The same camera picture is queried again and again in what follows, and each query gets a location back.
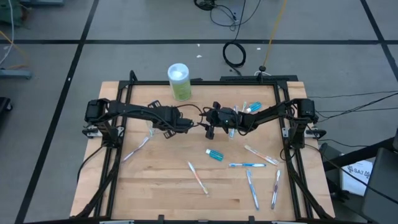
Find black table leg bar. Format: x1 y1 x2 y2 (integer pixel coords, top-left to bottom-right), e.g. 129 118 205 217
323 136 397 172

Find orange floor cable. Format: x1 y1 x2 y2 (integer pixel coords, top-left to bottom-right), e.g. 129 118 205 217
0 30 32 70

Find blue toothbrush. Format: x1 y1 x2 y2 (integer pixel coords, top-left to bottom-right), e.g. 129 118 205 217
228 162 267 169
229 105 239 139
246 169 260 211

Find grey metal bar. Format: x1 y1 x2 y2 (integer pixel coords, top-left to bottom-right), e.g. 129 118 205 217
0 68 32 79

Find black caster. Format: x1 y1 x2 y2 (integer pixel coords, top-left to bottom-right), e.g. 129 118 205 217
0 96 13 121

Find yellow hanging cable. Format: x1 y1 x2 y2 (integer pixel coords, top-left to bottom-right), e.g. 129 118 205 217
262 0 289 68

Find thin black floor cables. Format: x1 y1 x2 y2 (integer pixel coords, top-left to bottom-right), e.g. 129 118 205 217
306 90 398 124

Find small blue mouthwash bottle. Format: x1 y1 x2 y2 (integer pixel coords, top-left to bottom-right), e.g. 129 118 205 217
204 148 224 162
245 101 262 114

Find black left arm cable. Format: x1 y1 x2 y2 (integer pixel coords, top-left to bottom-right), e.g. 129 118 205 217
76 144 105 184

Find black aluminium table frame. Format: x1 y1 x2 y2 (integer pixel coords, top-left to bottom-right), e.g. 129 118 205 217
70 70 335 224

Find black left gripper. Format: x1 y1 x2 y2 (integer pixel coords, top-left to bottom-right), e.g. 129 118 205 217
147 99 200 140

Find black equipment case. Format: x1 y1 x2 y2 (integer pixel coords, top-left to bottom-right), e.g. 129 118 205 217
361 127 398 224

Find white printed cardboard box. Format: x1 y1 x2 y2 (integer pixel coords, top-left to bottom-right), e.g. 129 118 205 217
340 159 374 197

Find green cart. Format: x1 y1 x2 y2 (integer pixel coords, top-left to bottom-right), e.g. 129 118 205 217
0 0 27 26

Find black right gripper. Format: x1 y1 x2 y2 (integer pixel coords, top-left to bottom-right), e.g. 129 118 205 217
198 101 243 140

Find coiled black floor cable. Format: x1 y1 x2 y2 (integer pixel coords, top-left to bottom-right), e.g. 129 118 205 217
221 40 248 69

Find white cable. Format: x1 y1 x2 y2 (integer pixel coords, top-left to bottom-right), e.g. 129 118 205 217
0 0 15 65

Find black floor cable bundle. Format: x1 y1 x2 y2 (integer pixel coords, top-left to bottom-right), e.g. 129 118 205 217
193 0 262 32

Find green disinfecting wipes canister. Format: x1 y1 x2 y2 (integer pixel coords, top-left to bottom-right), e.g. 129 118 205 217
167 63 192 102

